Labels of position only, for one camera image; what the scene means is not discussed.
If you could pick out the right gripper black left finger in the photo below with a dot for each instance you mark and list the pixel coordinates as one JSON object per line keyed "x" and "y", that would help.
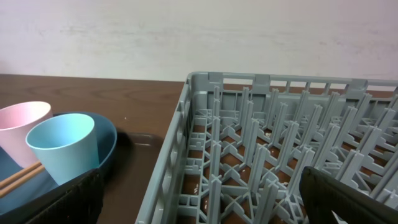
{"x": 77, "y": 201}

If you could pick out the pink plastic cup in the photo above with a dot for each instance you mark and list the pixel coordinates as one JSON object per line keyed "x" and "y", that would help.
{"x": 16, "y": 121}

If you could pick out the brown plastic serving tray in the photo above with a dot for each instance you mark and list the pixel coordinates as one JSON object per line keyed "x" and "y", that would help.
{"x": 126, "y": 182}

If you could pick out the wooden chopstick right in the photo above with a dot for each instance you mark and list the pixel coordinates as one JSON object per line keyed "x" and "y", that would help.
{"x": 8, "y": 189}

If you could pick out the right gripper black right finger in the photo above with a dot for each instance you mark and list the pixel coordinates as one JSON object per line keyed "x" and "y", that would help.
{"x": 324, "y": 197}

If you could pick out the light blue plastic cup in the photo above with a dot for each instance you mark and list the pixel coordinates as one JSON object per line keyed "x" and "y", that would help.
{"x": 65, "y": 145}

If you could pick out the wooden chopstick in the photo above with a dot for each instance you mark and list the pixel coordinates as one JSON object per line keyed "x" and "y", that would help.
{"x": 8, "y": 189}
{"x": 20, "y": 174}

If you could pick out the wooden chopstick left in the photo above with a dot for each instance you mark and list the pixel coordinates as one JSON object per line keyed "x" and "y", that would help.
{"x": 20, "y": 174}

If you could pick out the grey plastic dishwasher rack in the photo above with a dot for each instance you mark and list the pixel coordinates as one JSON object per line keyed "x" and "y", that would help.
{"x": 238, "y": 143}

